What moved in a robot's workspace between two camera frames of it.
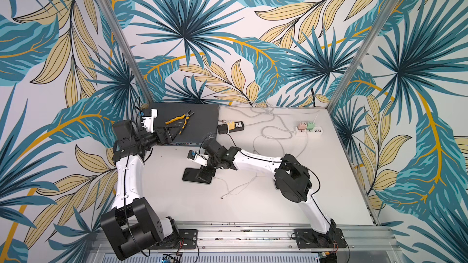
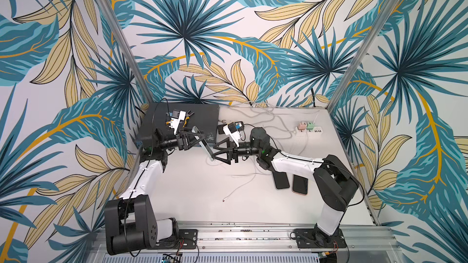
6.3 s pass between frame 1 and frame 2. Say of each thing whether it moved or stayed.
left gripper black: moved
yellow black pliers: stayed
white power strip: stayed
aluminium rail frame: stayed
